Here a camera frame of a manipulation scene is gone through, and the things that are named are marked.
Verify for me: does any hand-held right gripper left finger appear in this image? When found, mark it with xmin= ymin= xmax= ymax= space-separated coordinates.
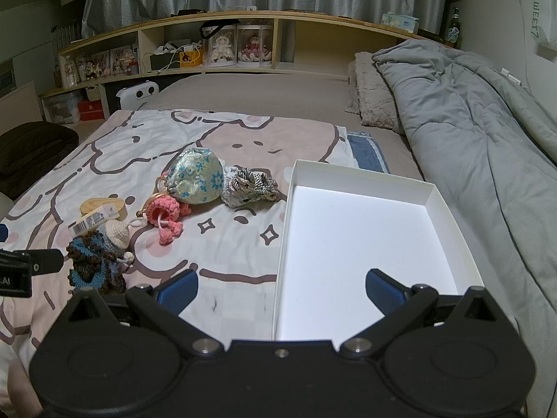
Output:
xmin=65 ymin=269 xmax=222 ymax=358

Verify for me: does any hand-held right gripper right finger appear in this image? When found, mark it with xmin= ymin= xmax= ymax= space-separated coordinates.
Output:
xmin=339 ymin=269 xmax=497 ymax=358

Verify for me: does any blue brown crochet doll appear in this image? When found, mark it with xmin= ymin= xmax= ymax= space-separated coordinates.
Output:
xmin=66 ymin=231 xmax=128 ymax=292

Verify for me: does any white cardboard box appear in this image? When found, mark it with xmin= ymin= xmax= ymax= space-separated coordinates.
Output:
xmin=273 ymin=159 xmax=486 ymax=341

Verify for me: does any cream crochet doll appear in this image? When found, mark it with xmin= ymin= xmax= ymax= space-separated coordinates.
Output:
xmin=96 ymin=220 xmax=135 ymax=264

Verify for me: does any small yellow box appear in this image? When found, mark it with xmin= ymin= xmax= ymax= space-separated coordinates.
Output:
xmin=69 ymin=198 xmax=128 ymax=238

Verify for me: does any pink crochet octopus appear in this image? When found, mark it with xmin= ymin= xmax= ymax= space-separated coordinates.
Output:
xmin=146 ymin=195 xmax=192 ymax=245

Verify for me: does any braided cord bundle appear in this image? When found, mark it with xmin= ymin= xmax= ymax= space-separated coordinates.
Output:
xmin=222 ymin=166 xmax=279 ymax=203

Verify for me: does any dark brown chair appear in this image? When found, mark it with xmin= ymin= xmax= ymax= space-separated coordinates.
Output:
xmin=0 ymin=123 xmax=80 ymax=201

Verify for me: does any pale blue crochet piece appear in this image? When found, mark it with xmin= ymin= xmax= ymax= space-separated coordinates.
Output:
xmin=221 ymin=165 xmax=262 ymax=209

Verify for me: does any green floral fabric pouch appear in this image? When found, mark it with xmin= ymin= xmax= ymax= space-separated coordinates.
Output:
xmin=163 ymin=148 xmax=225 ymax=204

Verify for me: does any clear storage bin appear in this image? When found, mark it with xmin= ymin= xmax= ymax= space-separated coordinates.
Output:
xmin=44 ymin=91 xmax=83 ymax=125

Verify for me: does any blue striped cloth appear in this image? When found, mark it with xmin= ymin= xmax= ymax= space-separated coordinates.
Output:
xmin=347 ymin=131 xmax=391 ymax=174

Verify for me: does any printed blanket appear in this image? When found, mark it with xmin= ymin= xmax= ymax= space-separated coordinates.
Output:
xmin=0 ymin=109 xmax=349 ymax=418

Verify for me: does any red box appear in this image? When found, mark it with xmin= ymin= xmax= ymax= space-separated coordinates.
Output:
xmin=77 ymin=99 xmax=106 ymax=123

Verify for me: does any white device with round eyes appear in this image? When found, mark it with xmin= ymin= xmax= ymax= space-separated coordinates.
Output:
xmin=115 ymin=79 xmax=161 ymax=109

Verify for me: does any picture card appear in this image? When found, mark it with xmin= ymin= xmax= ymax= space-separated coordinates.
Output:
xmin=91 ymin=51 xmax=111 ymax=80
xmin=110 ymin=47 xmax=133 ymax=76

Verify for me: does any grey comforter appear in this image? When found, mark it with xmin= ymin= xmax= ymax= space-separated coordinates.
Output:
xmin=371 ymin=39 xmax=557 ymax=418

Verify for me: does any grey fuzzy pillow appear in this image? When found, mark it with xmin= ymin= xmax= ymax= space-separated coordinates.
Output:
xmin=345 ymin=51 xmax=405 ymax=135

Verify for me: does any grey bed mattress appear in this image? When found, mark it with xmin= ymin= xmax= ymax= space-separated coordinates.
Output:
xmin=148 ymin=72 xmax=425 ymax=181

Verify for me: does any black box on shelf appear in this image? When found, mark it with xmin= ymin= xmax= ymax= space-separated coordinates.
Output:
xmin=150 ymin=52 xmax=181 ymax=71

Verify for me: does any yellow storage basket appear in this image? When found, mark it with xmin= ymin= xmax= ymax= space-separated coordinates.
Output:
xmin=180 ymin=49 xmax=205 ymax=68

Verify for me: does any white doll in clear case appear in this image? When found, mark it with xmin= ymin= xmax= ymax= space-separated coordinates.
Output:
xmin=206 ymin=24 xmax=238 ymax=68

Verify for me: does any red doll in clear case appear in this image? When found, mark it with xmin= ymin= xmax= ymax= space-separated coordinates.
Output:
xmin=236 ymin=22 xmax=275 ymax=68

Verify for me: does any green glass bottle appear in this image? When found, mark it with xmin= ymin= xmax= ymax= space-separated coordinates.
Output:
xmin=445 ymin=6 xmax=462 ymax=49

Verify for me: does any tissue packet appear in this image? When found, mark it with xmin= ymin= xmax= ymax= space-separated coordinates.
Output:
xmin=382 ymin=11 xmax=421 ymax=32

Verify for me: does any wooden shelf headboard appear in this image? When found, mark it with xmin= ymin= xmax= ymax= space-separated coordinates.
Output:
xmin=40 ymin=10 xmax=457 ymax=125

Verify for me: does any white plastic bag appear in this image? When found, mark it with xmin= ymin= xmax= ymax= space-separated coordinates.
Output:
xmin=520 ymin=0 xmax=557 ymax=53

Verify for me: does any white wire rack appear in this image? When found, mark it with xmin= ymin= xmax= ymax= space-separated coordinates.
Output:
xmin=51 ymin=20 xmax=83 ymax=51

